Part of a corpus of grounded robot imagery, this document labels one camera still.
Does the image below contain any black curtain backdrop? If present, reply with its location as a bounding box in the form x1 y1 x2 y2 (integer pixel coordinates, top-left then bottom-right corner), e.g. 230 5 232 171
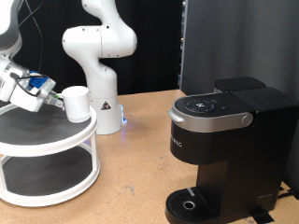
12 0 183 101

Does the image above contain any black tape strip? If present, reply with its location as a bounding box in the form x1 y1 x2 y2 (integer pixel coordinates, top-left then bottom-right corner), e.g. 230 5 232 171
249 208 275 223

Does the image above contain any thin black hanging cable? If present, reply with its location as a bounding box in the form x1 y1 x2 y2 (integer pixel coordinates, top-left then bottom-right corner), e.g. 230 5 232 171
37 27 45 74

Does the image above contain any white mug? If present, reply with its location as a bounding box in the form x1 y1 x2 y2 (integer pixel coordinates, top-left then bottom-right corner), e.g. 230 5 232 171
61 86 92 124

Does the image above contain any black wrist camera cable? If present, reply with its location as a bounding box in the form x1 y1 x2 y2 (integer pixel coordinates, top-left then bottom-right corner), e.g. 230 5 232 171
8 0 50 92

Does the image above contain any black drip tray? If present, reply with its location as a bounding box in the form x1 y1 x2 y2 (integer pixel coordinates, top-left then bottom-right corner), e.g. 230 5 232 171
164 186 219 224

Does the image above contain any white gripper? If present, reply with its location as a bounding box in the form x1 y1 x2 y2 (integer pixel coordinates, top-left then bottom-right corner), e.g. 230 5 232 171
9 81 65 113

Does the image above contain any grey partition panel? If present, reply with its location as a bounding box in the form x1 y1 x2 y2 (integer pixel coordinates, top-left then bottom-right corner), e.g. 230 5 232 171
179 0 299 200

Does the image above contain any white two-tier turntable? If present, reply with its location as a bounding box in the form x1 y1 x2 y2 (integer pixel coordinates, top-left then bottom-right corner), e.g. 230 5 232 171
0 101 101 208

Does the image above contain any black machine power cable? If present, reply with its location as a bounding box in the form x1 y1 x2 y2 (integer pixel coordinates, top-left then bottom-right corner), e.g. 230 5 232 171
277 188 295 200

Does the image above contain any black Keurig coffee machine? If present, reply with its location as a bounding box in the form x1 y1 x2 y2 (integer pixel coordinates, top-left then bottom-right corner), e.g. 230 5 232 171
164 77 299 224

